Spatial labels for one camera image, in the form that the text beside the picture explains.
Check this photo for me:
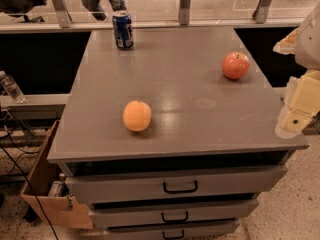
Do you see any blue soda can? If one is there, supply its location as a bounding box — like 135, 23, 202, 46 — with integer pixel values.
112, 10, 134, 49

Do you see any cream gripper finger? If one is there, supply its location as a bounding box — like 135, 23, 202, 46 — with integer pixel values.
275, 70, 320, 139
273, 29, 298, 55

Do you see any metal railing frame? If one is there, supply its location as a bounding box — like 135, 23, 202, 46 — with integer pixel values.
0, 0, 320, 35

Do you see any black cable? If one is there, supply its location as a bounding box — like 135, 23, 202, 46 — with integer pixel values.
0, 107, 60, 240

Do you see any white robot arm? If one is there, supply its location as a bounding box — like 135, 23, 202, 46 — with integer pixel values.
273, 4, 320, 139

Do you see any orange fruit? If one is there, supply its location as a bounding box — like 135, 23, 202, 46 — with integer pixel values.
123, 101, 152, 132

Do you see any top grey drawer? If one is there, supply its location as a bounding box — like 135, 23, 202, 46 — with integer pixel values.
67, 165, 287, 204

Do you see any grey drawer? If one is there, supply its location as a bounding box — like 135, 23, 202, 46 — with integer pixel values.
89, 199, 258, 228
67, 165, 287, 204
106, 219, 239, 240

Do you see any red apple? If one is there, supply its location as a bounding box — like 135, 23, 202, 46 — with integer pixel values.
222, 52, 250, 80

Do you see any grey drawer cabinet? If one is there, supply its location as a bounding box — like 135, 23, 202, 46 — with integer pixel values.
46, 25, 310, 240

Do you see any bottom grey drawer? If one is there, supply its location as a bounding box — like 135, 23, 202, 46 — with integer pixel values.
106, 219, 239, 240

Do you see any middle grey drawer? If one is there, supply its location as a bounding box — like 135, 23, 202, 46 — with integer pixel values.
89, 199, 258, 228

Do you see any brown cardboard box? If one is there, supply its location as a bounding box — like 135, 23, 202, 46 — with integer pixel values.
21, 121, 93, 229

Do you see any clear plastic water bottle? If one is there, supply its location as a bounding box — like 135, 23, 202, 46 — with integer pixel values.
0, 71, 25, 103

